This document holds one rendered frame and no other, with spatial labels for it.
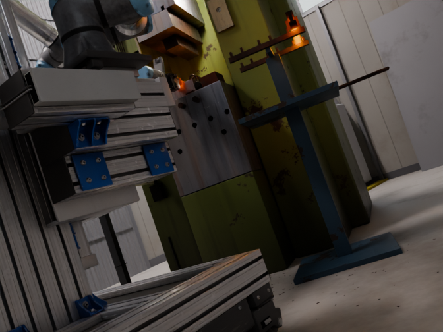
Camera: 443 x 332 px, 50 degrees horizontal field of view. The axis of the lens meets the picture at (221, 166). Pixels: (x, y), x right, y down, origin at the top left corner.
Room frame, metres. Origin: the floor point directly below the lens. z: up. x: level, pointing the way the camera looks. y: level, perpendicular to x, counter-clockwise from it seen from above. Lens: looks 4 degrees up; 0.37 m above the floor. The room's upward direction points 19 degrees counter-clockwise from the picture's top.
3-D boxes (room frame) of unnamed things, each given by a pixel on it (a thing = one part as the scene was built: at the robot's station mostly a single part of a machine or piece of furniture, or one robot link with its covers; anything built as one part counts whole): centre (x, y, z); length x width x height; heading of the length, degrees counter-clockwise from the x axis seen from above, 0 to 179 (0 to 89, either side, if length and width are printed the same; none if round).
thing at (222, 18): (2.33, -0.25, 1.27); 0.09 x 0.02 x 0.17; 72
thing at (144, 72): (1.99, 0.17, 0.99); 0.11 x 0.08 x 0.09; 162
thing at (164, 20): (2.50, 0.02, 1.32); 0.42 x 0.20 x 0.10; 162
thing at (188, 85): (2.50, 0.02, 0.96); 0.42 x 0.20 x 0.09; 162
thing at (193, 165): (2.49, -0.03, 0.69); 0.56 x 0.38 x 0.45; 162
